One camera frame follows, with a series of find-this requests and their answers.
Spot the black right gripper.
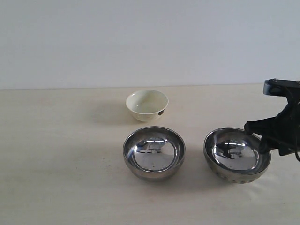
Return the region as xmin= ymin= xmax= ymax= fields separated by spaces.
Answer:
xmin=244 ymin=103 xmax=300 ymax=156

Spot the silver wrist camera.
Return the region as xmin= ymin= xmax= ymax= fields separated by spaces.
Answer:
xmin=263 ymin=79 xmax=300 ymax=97

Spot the dimpled stainless steel bowl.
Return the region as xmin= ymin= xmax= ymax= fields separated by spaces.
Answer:
xmin=203 ymin=127 xmax=271 ymax=184

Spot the smooth stainless steel bowl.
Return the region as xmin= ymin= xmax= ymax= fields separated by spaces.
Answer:
xmin=122 ymin=126 xmax=186 ymax=182

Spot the small cream ceramic bowl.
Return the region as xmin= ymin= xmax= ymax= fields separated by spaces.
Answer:
xmin=125 ymin=90 xmax=169 ymax=122

